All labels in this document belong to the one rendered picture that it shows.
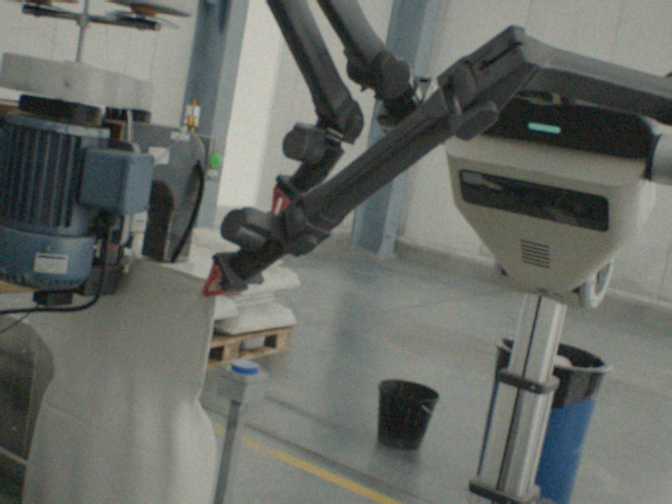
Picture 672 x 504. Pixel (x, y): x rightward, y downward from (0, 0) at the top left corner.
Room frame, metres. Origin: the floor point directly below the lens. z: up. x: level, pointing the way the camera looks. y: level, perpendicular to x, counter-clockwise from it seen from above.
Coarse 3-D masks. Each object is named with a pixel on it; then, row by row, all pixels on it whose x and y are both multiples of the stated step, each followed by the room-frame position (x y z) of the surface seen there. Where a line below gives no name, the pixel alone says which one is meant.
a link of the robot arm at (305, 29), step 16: (272, 0) 1.41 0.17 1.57; (288, 0) 1.42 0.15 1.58; (304, 0) 1.45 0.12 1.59; (288, 16) 1.43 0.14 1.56; (304, 16) 1.46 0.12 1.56; (288, 32) 1.46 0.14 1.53; (304, 32) 1.47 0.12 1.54; (320, 32) 1.50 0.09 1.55; (304, 48) 1.49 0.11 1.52; (320, 48) 1.51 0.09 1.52; (304, 64) 1.52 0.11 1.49; (320, 64) 1.53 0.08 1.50; (304, 80) 1.57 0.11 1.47; (320, 80) 1.54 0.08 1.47; (336, 80) 1.57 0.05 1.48; (320, 96) 1.57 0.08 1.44; (336, 96) 1.58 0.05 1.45; (352, 96) 1.62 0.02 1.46; (320, 112) 1.63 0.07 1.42; (336, 112) 1.59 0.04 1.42; (352, 112) 1.62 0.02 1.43; (336, 128) 1.63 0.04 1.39
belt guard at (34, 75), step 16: (16, 64) 1.22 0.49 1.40; (32, 64) 1.21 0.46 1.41; (48, 64) 1.21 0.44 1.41; (64, 64) 1.21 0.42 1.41; (0, 80) 1.25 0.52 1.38; (16, 80) 1.22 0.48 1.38; (32, 80) 1.21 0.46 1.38; (48, 80) 1.21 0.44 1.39; (64, 80) 1.22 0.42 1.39; (80, 80) 1.22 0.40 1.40; (96, 80) 1.24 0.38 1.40; (112, 80) 1.26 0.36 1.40; (128, 80) 1.33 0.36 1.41; (64, 96) 1.22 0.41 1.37; (80, 96) 1.23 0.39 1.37; (96, 96) 1.24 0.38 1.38; (112, 96) 1.27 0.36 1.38; (128, 96) 1.36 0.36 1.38; (144, 96) 1.55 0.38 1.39
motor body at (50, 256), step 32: (32, 128) 1.23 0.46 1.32; (64, 128) 1.23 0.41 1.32; (96, 128) 1.27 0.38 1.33; (0, 160) 1.26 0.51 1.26; (32, 160) 1.24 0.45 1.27; (64, 160) 1.25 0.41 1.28; (0, 192) 1.25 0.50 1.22; (32, 192) 1.23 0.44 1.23; (64, 192) 1.24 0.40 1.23; (0, 224) 1.26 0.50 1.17; (32, 224) 1.24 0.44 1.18; (64, 224) 1.25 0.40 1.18; (0, 256) 1.23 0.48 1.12; (32, 256) 1.23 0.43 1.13; (64, 256) 1.24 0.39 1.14; (64, 288) 1.27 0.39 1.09
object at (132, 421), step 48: (144, 288) 1.62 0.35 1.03; (192, 288) 1.56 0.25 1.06; (48, 336) 1.74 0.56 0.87; (96, 336) 1.67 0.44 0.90; (144, 336) 1.61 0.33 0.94; (192, 336) 1.55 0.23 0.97; (96, 384) 1.60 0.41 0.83; (144, 384) 1.57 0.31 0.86; (192, 384) 1.54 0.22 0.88; (48, 432) 1.61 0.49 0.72; (96, 432) 1.54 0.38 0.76; (144, 432) 1.50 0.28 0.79; (192, 432) 1.53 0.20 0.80; (48, 480) 1.59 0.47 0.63; (96, 480) 1.52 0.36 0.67; (144, 480) 1.48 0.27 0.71; (192, 480) 1.50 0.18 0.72
